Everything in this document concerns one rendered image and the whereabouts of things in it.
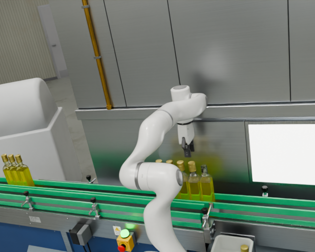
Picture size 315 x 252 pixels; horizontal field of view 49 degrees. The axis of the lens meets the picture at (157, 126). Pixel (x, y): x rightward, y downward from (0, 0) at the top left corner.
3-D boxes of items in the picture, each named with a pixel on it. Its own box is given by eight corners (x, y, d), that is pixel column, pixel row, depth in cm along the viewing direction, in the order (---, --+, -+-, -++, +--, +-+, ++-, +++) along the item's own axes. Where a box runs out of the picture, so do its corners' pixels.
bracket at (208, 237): (216, 230, 170) (215, 219, 167) (212, 244, 162) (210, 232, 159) (209, 229, 171) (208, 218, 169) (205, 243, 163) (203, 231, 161)
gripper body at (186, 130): (180, 114, 163) (183, 136, 167) (173, 123, 154) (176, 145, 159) (195, 114, 160) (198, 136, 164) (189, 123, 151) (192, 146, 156)
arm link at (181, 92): (197, 110, 158) (177, 111, 162) (193, 83, 153) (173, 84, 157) (192, 118, 151) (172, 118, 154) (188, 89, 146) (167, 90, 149)
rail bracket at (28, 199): (36, 209, 204) (29, 190, 199) (28, 217, 198) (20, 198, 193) (31, 209, 205) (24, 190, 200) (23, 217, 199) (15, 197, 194)
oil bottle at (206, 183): (216, 208, 176) (212, 172, 168) (214, 215, 171) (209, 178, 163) (205, 207, 178) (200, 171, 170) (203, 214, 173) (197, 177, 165)
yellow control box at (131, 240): (136, 243, 181) (134, 231, 178) (130, 253, 175) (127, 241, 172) (125, 241, 184) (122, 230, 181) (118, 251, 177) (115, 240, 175)
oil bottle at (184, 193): (194, 206, 180) (189, 171, 172) (191, 213, 175) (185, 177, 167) (184, 205, 182) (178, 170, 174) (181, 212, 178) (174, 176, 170)
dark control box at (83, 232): (92, 236, 192) (89, 224, 189) (85, 246, 185) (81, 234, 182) (80, 234, 195) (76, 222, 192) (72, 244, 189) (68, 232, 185)
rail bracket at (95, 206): (103, 217, 185) (97, 197, 180) (96, 226, 179) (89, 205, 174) (96, 217, 187) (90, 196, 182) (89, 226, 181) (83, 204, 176)
